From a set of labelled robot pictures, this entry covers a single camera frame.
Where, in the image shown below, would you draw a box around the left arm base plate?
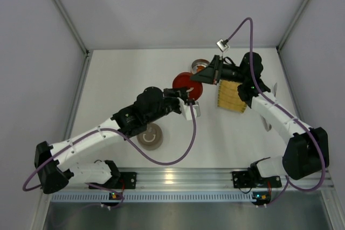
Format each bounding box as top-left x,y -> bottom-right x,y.
98,172 -> 137,190

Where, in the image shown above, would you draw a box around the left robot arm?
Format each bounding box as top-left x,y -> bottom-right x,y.
34,87 -> 200,194

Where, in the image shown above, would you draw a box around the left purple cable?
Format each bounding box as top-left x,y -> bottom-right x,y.
22,103 -> 197,209

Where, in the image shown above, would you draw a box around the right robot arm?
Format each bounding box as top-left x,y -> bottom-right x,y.
191,52 -> 329,180

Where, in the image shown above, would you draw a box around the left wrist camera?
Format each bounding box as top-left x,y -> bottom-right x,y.
179,99 -> 201,121

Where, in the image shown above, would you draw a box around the beige-banded steel bowl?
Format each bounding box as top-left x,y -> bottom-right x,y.
138,139 -> 163,151

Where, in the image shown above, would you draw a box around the left frame post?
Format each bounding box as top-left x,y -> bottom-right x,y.
51,0 -> 89,56

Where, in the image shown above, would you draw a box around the brown round lid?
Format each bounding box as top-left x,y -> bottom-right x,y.
136,123 -> 163,142

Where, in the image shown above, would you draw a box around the frame post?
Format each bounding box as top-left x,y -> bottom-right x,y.
276,0 -> 312,54
51,0 -> 89,56

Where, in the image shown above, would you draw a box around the slotted cable duct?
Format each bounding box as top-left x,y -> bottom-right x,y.
51,191 -> 268,203

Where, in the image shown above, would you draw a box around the metal tongs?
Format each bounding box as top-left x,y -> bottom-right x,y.
260,82 -> 278,132

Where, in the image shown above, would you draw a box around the aluminium mounting rail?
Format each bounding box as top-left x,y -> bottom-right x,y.
39,168 -> 334,192

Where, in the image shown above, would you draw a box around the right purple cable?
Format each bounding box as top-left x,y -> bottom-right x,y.
227,17 -> 327,208

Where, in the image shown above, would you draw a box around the bamboo tray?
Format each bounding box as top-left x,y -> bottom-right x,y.
217,80 -> 247,113

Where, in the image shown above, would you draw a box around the orange carrot piece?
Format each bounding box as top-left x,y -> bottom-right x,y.
196,66 -> 204,72

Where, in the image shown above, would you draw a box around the red-banded steel bowl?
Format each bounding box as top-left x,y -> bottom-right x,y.
191,59 -> 210,74

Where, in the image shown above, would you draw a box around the purple cable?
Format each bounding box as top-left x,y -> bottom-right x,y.
22,103 -> 197,209
227,17 -> 327,208

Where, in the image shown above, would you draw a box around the right frame post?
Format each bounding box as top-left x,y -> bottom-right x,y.
276,0 -> 312,54

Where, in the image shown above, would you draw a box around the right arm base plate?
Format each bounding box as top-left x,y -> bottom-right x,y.
231,169 -> 282,189

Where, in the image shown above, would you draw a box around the red round lid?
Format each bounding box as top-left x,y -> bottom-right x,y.
172,72 -> 203,100

